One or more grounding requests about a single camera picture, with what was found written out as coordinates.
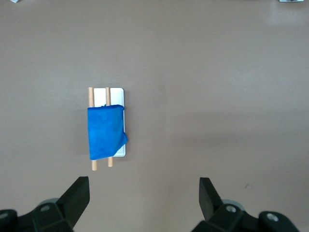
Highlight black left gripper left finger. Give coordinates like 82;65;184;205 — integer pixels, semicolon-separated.
0;176;90;232

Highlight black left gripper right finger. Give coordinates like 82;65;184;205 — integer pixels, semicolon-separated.
192;177;296;232

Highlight blue microfibre towel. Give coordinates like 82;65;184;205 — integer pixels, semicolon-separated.
86;103;128;161

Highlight white rack with wooden rods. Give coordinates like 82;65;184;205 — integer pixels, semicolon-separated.
87;87;127;172

